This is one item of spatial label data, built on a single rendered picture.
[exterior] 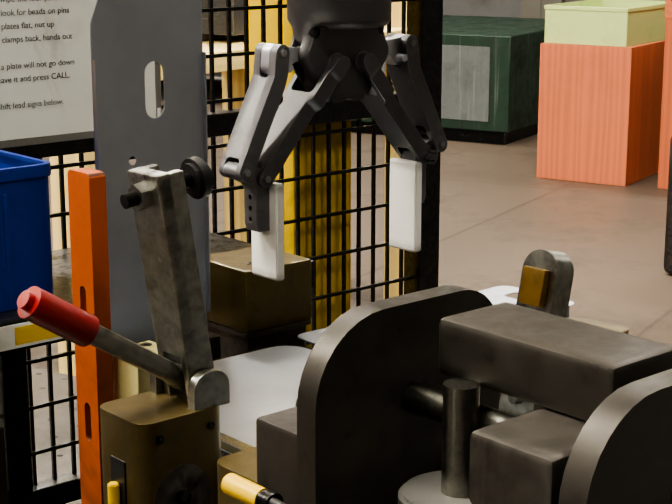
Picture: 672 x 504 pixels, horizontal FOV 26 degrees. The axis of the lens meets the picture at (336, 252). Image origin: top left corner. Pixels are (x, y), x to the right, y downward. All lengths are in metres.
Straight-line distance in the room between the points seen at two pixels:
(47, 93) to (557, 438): 1.00
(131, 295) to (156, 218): 0.34
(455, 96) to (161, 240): 8.08
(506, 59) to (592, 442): 8.29
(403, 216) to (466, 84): 7.86
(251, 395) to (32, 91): 0.50
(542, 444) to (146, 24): 0.73
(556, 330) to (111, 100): 0.65
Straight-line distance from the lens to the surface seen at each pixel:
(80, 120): 1.58
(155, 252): 0.98
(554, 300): 1.16
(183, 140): 1.31
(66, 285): 1.43
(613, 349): 0.67
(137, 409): 1.01
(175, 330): 0.99
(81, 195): 1.06
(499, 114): 8.92
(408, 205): 1.12
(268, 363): 1.27
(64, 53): 1.56
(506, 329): 0.70
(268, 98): 1.01
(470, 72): 8.96
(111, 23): 1.26
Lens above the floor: 1.38
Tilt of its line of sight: 13 degrees down
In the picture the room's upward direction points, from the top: straight up
